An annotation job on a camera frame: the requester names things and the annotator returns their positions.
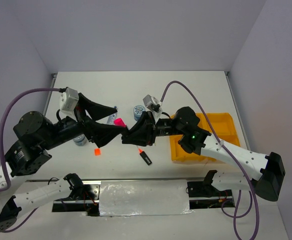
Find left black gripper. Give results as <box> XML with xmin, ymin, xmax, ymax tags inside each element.
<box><xmin>43</xmin><ymin>92</ymin><xmax>127</xmax><ymax>149</ymax></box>

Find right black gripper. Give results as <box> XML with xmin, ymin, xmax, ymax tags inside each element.
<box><xmin>121</xmin><ymin>110</ymin><xmax>186</xmax><ymax>147</ymax></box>

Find pink highlighter cap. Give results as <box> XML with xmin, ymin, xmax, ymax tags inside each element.
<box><xmin>113</xmin><ymin>118</ymin><xmax>127</xmax><ymax>128</ymax></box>

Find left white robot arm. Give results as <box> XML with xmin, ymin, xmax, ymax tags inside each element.
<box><xmin>0</xmin><ymin>87</ymin><xmax>126</xmax><ymax>233</ymax></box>

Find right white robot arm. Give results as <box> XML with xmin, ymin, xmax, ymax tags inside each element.
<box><xmin>121</xmin><ymin>106</ymin><xmax>286</xmax><ymax>202</ymax></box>

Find clear blue spray bottle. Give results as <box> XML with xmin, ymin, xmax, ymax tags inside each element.
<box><xmin>106</xmin><ymin>111</ymin><xmax>117</xmax><ymax>125</ymax></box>

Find blue lidded round jar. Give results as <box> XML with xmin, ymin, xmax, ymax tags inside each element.
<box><xmin>133</xmin><ymin>105</ymin><xmax>146</xmax><ymax>122</ymax></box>

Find orange highlighter marker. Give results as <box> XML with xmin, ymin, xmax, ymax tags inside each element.
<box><xmin>138</xmin><ymin>148</ymin><xmax>152</xmax><ymax>166</ymax></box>

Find orange highlighter cap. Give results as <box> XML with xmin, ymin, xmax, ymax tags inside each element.
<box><xmin>94</xmin><ymin>148</ymin><xmax>101</xmax><ymax>156</ymax></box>

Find silver foil covered plate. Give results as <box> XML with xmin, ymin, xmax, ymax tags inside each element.
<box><xmin>99</xmin><ymin>179</ymin><xmax>192</xmax><ymax>217</ymax></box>

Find yellow divided storage tray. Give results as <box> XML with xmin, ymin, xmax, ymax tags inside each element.
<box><xmin>170</xmin><ymin>112</ymin><xmax>241</xmax><ymax>164</ymax></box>

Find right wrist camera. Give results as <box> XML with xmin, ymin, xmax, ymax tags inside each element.
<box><xmin>143</xmin><ymin>94</ymin><xmax>163</xmax><ymax>118</ymax></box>

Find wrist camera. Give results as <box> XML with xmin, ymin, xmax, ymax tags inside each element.
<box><xmin>59</xmin><ymin>87</ymin><xmax>79</xmax><ymax>120</ymax></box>
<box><xmin>143</xmin><ymin>94</ymin><xmax>163</xmax><ymax>118</ymax></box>

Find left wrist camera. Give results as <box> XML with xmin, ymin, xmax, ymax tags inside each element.
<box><xmin>59</xmin><ymin>87</ymin><xmax>79</xmax><ymax>120</ymax></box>

